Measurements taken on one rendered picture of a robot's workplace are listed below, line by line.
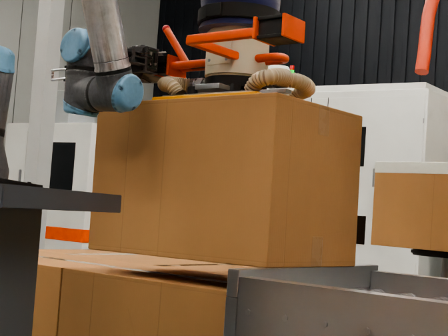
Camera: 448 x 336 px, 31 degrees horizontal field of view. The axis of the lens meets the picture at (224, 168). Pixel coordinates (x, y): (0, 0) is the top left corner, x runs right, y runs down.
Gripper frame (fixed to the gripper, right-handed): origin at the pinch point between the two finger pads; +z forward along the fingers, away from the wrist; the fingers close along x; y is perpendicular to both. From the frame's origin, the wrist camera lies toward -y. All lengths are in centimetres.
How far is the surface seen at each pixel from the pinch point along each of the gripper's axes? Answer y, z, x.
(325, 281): 56, 3, -56
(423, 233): 14, 175, -47
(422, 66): -201, 702, 130
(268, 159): 53, -22, -27
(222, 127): 39.3, -21.4, -19.5
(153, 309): 21, -21, -65
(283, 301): 68, -36, -57
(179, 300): 29, -21, -62
